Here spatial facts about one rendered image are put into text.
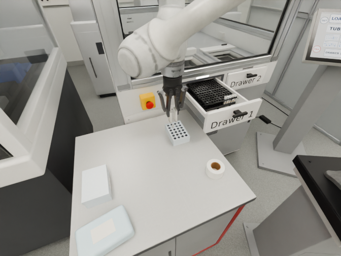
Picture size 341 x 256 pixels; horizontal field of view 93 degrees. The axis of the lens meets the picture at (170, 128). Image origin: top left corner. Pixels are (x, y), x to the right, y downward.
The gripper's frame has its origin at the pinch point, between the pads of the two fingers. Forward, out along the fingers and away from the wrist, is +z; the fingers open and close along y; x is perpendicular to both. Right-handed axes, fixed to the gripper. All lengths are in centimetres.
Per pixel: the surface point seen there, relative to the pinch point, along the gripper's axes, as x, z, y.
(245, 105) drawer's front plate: -11.4, -5.4, 30.2
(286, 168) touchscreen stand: -12, 84, 108
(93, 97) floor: 193, 87, -60
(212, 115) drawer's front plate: -11.8, -5.0, 13.5
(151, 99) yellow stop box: 12.9, -2.7, -6.3
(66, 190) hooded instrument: -2, 29, -57
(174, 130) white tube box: -2.9, 7.3, 0.0
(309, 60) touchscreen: 10, -9, 94
